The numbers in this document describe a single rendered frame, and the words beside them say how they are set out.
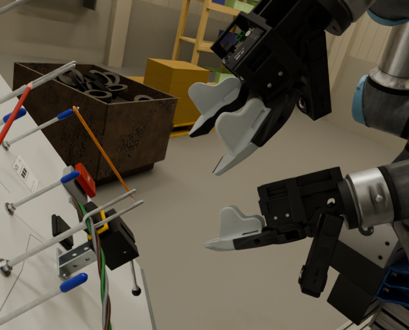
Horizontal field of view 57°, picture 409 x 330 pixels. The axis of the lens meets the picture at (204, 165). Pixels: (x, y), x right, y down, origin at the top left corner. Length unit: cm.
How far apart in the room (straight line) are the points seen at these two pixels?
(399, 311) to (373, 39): 696
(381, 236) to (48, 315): 68
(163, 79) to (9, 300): 392
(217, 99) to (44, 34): 704
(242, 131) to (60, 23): 717
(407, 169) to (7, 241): 47
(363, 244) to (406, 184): 41
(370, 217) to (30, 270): 40
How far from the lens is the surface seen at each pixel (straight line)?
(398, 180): 53
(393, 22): 58
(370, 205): 52
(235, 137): 40
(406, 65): 96
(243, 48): 39
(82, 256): 50
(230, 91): 46
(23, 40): 737
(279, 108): 40
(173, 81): 418
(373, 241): 91
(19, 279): 42
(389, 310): 109
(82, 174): 68
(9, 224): 46
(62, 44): 759
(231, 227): 54
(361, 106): 99
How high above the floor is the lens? 143
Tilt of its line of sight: 22 degrees down
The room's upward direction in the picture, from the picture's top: 15 degrees clockwise
